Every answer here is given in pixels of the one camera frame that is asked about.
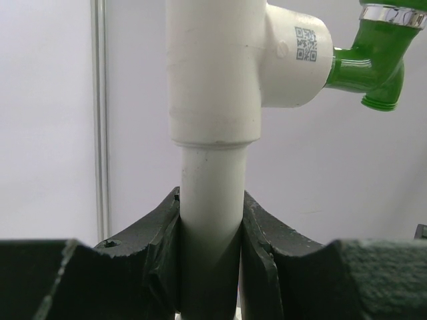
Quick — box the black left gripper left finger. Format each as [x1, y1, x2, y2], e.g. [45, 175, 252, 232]
[1, 189, 179, 319]

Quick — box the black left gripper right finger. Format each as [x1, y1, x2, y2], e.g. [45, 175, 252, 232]
[240, 194, 426, 319]

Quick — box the green water faucet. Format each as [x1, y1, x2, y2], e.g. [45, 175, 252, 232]
[325, 0, 426, 112]

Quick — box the left aluminium frame post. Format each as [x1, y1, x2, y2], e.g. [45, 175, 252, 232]
[91, 1, 111, 242]

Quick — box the white PVC pipe frame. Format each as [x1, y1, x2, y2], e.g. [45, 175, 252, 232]
[165, 1, 333, 319]

